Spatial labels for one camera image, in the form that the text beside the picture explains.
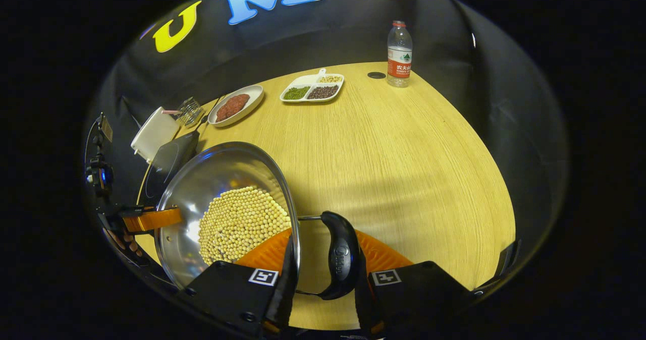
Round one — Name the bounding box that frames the black induction cooktop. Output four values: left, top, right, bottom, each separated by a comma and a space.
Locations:
137, 131, 201, 207

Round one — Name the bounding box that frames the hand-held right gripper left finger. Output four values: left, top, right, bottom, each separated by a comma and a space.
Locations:
183, 228, 299, 338

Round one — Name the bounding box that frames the white divided dish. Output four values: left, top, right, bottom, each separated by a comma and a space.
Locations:
280, 68, 345, 103

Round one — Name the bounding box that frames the steel pot with black handles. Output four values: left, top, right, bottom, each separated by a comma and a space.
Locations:
154, 142, 361, 301

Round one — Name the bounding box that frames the white toaster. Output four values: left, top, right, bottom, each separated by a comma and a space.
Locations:
131, 107, 181, 163

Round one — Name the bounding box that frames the wire mesh basket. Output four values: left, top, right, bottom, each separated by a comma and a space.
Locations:
177, 97, 204, 128

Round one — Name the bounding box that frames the pile of yellow soybeans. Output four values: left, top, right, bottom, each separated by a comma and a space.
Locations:
198, 186, 292, 266

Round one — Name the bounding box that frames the heap of dark red beans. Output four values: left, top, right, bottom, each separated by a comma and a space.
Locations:
307, 85, 340, 100

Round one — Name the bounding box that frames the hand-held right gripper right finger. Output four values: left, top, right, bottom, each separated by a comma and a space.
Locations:
353, 229, 472, 338

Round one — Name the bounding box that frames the clear water bottle red label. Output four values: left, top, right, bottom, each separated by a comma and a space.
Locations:
387, 21, 413, 88

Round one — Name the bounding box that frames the black power cable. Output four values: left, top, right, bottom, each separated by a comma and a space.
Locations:
198, 96, 225, 129

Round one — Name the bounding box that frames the round white plate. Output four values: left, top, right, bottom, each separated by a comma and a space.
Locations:
208, 85, 264, 128

